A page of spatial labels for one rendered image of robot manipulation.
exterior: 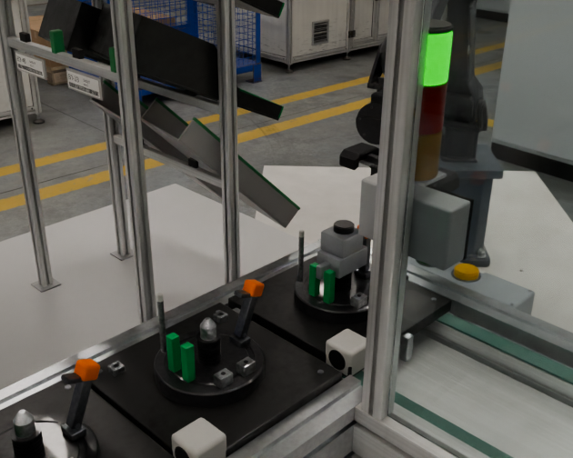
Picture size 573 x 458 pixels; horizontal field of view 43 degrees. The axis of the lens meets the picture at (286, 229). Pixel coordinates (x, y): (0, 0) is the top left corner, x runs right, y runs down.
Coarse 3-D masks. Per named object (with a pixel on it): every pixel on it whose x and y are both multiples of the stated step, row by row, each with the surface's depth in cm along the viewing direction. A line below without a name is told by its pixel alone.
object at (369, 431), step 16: (368, 416) 88; (368, 432) 90; (384, 432) 87; (400, 432) 86; (352, 448) 92; (368, 448) 90; (384, 448) 88; (400, 448) 86; (416, 448) 84; (432, 448) 83
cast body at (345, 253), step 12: (336, 228) 104; (348, 228) 104; (324, 240) 105; (336, 240) 103; (348, 240) 103; (360, 240) 105; (324, 252) 105; (336, 252) 104; (348, 252) 104; (360, 252) 106; (324, 264) 104; (336, 264) 104; (348, 264) 105; (360, 264) 107; (336, 276) 105
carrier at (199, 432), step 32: (160, 320) 92; (192, 320) 104; (128, 352) 98; (160, 352) 94; (192, 352) 87; (224, 352) 94; (256, 352) 94; (288, 352) 98; (96, 384) 91; (128, 384) 91; (160, 384) 90; (192, 384) 88; (224, 384) 87; (256, 384) 91; (288, 384) 92; (320, 384) 92; (128, 416) 87; (160, 416) 86; (192, 416) 86; (224, 416) 86; (256, 416) 86; (192, 448) 79; (224, 448) 81
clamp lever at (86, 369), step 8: (80, 360) 79; (88, 360) 79; (80, 368) 78; (88, 368) 78; (96, 368) 79; (64, 376) 77; (72, 376) 78; (80, 376) 78; (88, 376) 78; (96, 376) 79; (80, 384) 79; (88, 384) 79; (80, 392) 79; (88, 392) 79; (72, 400) 79; (80, 400) 79; (72, 408) 79; (80, 408) 79; (72, 416) 79; (80, 416) 80; (72, 424) 79; (80, 424) 80
